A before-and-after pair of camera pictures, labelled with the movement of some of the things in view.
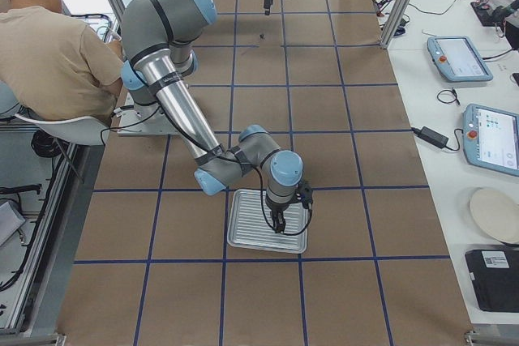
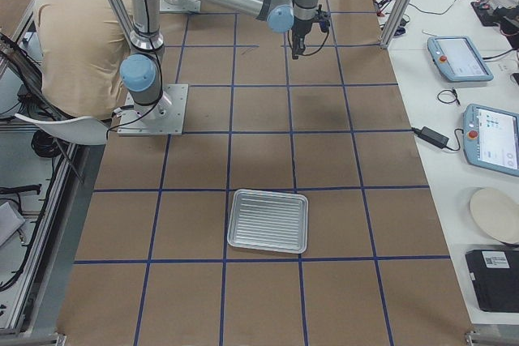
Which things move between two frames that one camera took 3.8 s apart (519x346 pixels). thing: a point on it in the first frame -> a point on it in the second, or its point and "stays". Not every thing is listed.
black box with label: [495, 277] stays
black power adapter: [431, 136] stays
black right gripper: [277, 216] -> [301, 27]
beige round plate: [495, 213] stays
